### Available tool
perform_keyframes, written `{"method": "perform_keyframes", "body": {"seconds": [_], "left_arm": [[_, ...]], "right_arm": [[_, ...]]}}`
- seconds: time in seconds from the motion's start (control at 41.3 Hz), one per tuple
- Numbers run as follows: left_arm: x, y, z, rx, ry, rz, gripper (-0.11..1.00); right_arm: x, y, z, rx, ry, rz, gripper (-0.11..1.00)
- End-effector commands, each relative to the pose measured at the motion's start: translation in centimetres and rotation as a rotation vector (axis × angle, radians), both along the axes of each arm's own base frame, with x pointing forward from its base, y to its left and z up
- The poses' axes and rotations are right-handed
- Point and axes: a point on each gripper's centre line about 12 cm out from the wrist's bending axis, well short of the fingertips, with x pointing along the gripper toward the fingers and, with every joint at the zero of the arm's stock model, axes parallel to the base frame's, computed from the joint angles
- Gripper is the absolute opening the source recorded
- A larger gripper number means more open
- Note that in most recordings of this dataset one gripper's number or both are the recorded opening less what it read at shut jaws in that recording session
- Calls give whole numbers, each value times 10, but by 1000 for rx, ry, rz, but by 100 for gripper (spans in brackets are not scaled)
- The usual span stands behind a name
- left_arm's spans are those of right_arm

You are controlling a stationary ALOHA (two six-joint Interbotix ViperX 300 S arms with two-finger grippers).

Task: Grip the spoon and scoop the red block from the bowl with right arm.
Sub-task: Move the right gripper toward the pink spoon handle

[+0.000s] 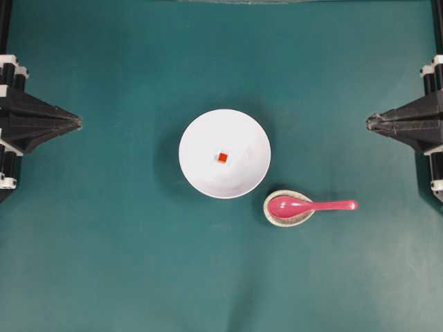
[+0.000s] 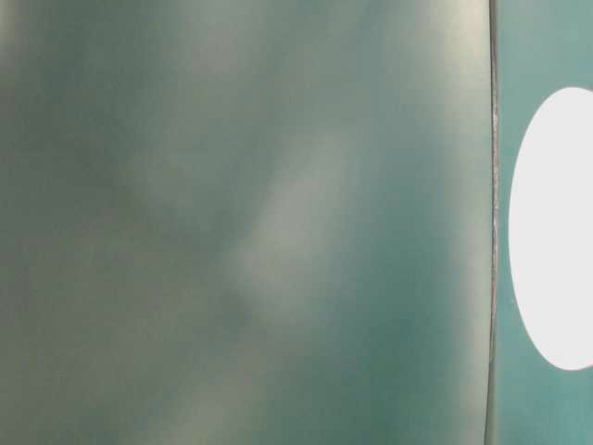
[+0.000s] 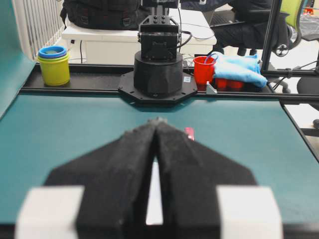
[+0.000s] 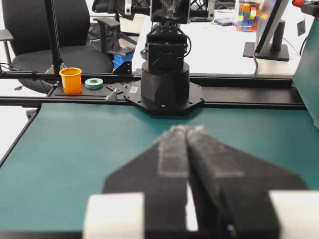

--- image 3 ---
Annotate light blue cloth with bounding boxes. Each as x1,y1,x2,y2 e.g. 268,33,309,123
212,51,267,88

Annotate black backpack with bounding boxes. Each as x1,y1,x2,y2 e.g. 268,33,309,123
60,0,151,30

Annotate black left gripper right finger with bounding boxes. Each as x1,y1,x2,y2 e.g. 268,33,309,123
156,122,257,239

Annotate red plastic cup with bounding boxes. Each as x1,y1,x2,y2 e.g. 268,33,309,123
193,56,216,85

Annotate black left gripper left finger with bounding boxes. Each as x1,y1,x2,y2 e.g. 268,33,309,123
45,123,156,239

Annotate stacked yellow green blue cups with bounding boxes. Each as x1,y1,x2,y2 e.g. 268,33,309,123
37,45,70,87

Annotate green mesh office chair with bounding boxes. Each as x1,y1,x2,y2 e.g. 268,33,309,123
274,0,319,57

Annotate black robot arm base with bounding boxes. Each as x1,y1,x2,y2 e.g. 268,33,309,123
118,13,197,104

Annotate white desk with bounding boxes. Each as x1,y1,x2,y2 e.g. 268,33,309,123
62,8,216,65

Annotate black aluminium frame rail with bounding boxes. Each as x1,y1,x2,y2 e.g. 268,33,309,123
20,64,319,105

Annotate red plastic spoon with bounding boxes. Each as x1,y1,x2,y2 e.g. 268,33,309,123
184,127,195,140

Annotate black office chair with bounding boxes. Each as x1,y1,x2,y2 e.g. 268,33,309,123
273,77,319,95

